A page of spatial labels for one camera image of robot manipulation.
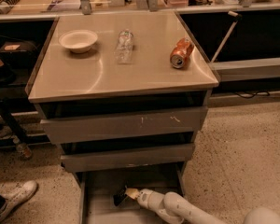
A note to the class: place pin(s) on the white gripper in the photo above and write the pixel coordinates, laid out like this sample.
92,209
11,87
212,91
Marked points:
144,197

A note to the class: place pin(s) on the black rxbar chocolate wrapper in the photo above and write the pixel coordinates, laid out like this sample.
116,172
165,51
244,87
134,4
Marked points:
120,196

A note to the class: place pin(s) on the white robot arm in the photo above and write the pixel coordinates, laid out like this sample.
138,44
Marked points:
175,209

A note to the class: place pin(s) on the bottom open grey drawer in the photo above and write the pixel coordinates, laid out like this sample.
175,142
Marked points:
99,187

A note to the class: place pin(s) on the middle grey drawer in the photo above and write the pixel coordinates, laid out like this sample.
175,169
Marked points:
127,158

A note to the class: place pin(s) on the top grey drawer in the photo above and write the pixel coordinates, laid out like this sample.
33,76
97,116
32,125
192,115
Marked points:
122,125

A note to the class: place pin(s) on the grey drawer cabinet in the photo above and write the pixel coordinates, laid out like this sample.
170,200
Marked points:
69,85

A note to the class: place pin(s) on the small bottle on floor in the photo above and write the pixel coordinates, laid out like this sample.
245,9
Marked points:
23,149

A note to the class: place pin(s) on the white sneaker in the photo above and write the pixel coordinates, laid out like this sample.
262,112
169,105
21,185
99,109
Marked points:
19,196

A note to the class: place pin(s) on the clear crushed plastic bottle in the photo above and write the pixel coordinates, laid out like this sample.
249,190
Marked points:
124,48

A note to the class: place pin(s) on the orange soda can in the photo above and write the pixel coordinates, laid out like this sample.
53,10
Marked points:
180,54

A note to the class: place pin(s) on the white paper bowl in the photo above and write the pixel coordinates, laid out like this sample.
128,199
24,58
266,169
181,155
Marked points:
78,41

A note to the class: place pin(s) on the black bag with label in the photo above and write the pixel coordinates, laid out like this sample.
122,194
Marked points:
19,54

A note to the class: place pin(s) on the black-tipped white stick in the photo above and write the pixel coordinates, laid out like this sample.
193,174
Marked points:
236,17

